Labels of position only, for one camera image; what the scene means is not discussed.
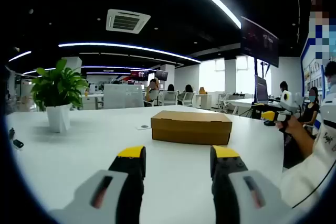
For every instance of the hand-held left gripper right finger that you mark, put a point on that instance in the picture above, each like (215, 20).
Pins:
(249, 195)

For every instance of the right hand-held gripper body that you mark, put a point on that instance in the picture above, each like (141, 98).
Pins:
(288, 103)

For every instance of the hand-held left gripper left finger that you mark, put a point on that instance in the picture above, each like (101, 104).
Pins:
(105, 195)

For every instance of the brown cardboard shoe box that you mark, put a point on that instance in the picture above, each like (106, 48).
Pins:
(191, 129)

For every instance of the person's right hand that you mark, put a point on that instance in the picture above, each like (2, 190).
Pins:
(291, 125)

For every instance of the black computer mouse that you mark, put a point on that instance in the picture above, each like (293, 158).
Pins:
(269, 123)

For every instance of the desk computer monitor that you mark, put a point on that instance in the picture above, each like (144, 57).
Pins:
(261, 90)

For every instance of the white chest device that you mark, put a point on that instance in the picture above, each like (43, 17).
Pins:
(329, 111)

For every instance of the person in white shirt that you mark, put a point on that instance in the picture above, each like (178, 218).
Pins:
(309, 176)

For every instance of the hanging black display screen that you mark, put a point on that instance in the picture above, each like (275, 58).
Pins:
(260, 40)

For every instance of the orange bag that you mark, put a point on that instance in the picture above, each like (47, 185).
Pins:
(203, 91)

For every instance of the white office chair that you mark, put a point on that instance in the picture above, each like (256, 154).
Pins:
(189, 99)
(169, 98)

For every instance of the frosted desk partition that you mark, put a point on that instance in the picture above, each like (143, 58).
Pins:
(123, 96)

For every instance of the small black key fob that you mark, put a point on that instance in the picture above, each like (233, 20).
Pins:
(18, 144)
(11, 133)

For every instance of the long ceiling light strip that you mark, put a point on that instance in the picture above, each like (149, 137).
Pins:
(223, 6)

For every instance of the dark standing screen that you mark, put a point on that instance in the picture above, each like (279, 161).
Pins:
(161, 75)

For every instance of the potted green plant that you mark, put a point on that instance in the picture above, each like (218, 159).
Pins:
(57, 85)

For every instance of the curved ceiling light strip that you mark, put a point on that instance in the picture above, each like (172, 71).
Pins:
(131, 46)

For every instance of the short ceiling light strip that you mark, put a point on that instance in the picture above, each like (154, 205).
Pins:
(19, 56)

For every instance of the ceiling air conditioner vent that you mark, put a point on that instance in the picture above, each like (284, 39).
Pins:
(128, 21)

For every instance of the blue wall poster board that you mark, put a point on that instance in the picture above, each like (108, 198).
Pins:
(312, 77)

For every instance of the red wall screen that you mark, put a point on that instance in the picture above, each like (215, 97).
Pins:
(139, 75)

